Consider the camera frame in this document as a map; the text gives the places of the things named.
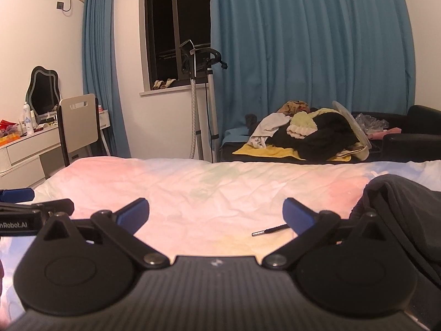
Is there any pink cloth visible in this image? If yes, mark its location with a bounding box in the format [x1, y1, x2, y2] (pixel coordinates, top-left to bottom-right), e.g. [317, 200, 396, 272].
[364, 127, 402, 140]

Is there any wavy-edged vanity mirror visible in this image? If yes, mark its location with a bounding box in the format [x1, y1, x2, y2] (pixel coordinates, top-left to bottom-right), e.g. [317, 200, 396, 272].
[25, 66, 61, 118]

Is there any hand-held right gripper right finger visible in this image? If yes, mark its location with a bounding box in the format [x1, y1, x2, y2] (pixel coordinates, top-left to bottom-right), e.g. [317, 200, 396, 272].
[262, 197, 397, 269]

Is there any white cloth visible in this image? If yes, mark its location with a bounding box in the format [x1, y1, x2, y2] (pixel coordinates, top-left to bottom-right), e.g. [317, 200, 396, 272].
[248, 113, 292, 150]

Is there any pastel tie-dye bed blanket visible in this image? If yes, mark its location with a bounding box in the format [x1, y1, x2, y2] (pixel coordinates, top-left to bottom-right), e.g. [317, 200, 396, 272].
[0, 157, 441, 318]

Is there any white dresser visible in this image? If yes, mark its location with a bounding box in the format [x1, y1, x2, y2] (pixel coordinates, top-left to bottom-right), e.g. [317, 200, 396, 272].
[0, 110, 113, 189]

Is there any white spray bottle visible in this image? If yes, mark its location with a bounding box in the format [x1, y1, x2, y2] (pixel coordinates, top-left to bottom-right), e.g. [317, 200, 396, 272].
[23, 102, 35, 135]

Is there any clear plastic bag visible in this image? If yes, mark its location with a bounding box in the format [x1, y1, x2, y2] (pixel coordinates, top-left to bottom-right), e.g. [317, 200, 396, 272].
[355, 113, 391, 134]

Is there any brown cloth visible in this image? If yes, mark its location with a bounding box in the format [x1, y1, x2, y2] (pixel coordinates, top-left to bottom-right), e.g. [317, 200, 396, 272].
[278, 100, 311, 117]

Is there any wall socket with cable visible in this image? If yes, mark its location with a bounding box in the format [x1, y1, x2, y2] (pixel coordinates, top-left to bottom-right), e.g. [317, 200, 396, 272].
[56, 0, 74, 17]

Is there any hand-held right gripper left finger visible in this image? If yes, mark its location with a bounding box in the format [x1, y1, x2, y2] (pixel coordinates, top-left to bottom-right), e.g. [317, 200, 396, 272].
[34, 198, 170, 269]

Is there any yellow towel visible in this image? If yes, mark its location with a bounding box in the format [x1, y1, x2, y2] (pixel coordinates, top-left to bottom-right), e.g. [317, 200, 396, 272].
[232, 144, 353, 163]

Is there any teal cushion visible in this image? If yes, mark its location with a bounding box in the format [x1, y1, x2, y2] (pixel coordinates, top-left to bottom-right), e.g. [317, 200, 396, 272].
[221, 127, 255, 146]

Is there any beige backed chair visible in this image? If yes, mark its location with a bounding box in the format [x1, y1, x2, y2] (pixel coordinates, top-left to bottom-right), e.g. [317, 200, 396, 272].
[56, 93, 108, 168]

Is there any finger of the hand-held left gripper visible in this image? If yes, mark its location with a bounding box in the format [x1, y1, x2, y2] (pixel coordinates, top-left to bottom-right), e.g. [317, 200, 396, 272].
[0, 188, 35, 203]
[0, 199, 75, 218]

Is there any dark grey garment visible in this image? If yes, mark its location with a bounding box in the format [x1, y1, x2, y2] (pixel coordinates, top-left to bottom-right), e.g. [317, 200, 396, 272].
[349, 174, 441, 285]

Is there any blue curtain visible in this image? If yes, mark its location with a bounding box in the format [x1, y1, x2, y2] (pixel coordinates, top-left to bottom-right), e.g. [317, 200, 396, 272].
[82, 0, 132, 159]
[209, 0, 416, 163]

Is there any black garment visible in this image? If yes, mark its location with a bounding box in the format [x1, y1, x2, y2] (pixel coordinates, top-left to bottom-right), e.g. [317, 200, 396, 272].
[274, 113, 362, 162]

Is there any standing garment steamer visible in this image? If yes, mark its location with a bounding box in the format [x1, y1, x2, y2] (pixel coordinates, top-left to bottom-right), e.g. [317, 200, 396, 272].
[178, 39, 228, 162]

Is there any dark window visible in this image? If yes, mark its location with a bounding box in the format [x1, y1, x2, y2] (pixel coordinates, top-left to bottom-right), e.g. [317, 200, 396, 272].
[139, 0, 212, 97]

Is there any black sofa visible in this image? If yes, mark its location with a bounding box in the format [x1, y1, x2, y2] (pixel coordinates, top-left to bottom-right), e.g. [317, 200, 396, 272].
[219, 105, 441, 165]

